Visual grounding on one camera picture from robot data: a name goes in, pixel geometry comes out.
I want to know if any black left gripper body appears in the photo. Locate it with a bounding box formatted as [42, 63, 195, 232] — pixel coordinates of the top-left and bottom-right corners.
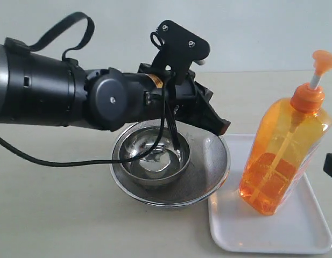
[138, 63, 194, 121]

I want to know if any orange pump soap bottle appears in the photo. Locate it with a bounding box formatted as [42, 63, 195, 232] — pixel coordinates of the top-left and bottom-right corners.
[238, 50, 332, 216]

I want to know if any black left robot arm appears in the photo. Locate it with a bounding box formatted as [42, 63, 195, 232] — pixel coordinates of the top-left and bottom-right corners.
[0, 44, 230, 135]

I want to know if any small stainless steel bowl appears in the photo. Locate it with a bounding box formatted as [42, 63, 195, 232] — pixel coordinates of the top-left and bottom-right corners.
[115, 126, 191, 188]

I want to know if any steel mesh strainer basket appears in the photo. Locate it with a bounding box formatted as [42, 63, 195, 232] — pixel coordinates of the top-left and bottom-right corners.
[110, 123, 230, 208]

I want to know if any white plastic tray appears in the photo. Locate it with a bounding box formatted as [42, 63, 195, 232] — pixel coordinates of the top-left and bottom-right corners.
[208, 134, 332, 255]

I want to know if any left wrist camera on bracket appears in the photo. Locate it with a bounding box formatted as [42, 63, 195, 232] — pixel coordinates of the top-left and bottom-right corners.
[151, 20, 210, 85]

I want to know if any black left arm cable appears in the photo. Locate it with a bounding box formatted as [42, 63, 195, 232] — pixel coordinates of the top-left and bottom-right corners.
[0, 69, 180, 168]

